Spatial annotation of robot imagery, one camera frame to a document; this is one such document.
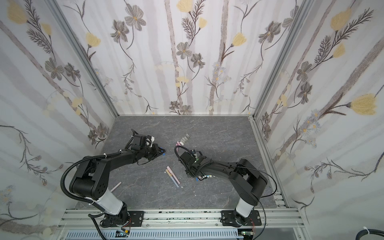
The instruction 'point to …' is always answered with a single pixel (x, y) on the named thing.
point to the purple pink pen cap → (177, 147)
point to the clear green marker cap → (187, 135)
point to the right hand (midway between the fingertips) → (189, 167)
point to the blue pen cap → (164, 154)
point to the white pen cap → (181, 143)
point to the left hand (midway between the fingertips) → (163, 146)
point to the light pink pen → (173, 174)
